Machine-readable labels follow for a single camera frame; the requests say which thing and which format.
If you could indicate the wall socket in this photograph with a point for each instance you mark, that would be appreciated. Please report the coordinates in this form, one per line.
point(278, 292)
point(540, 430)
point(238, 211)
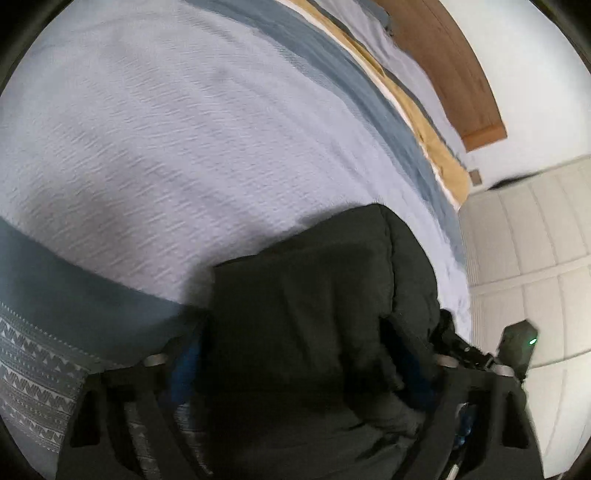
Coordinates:
point(475, 177)

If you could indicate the white wardrobe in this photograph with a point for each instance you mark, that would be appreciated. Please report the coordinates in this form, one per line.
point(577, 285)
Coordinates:
point(521, 258)

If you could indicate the bed with striped duvet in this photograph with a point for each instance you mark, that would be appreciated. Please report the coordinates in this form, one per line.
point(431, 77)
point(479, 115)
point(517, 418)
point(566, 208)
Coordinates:
point(138, 138)

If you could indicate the black puffer jacket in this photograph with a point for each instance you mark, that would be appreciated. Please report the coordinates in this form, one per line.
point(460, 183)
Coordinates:
point(300, 323)

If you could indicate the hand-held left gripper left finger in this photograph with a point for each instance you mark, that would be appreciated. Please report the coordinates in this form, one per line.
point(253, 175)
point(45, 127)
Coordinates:
point(183, 371)

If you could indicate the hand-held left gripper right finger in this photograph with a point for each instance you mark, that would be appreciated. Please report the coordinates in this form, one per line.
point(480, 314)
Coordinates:
point(414, 369)

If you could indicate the wooden headboard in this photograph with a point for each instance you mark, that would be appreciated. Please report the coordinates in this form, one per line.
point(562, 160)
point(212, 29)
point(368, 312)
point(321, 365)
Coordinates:
point(443, 60)

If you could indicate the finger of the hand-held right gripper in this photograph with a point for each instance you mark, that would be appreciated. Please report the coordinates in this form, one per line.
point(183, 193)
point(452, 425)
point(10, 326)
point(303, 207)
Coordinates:
point(464, 344)

